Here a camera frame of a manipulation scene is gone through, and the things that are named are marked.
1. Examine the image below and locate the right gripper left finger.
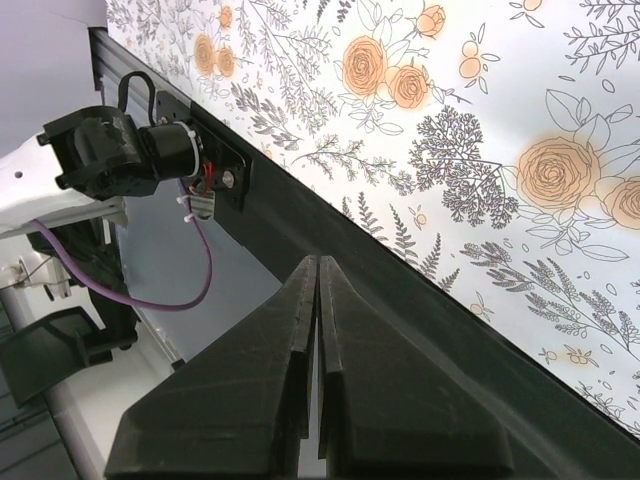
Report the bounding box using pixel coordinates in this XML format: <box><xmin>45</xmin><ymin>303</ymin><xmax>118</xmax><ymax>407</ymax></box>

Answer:
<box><xmin>105</xmin><ymin>256</ymin><xmax>318</xmax><ymax>479</ymax></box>

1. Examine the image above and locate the floral patterned table mat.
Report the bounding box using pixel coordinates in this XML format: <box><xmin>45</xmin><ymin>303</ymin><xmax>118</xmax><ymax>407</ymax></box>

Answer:
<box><xmin>106</xmin><ymin>1</ymin><xmax>639</xmax><ymax>435</ymax></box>

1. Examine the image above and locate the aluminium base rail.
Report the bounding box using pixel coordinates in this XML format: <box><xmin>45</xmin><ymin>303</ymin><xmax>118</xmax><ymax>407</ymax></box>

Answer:
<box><xmin>89</xmin><ymin>27</ymin><xmax>191</xmax><ymax>126</ymax></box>

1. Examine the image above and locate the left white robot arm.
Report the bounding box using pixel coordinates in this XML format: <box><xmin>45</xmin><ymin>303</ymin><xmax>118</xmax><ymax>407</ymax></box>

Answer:
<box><xmin>1</xmin><ymin>106</ymin><xmax>202</xmax><ymax>238</ymax></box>

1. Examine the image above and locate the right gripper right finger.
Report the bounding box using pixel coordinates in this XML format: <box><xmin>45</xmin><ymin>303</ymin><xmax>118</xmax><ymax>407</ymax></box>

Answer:
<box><xmin>317</xmin><ymin>257</ymin><xmax>514</xmax><ymax>479</ymax></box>

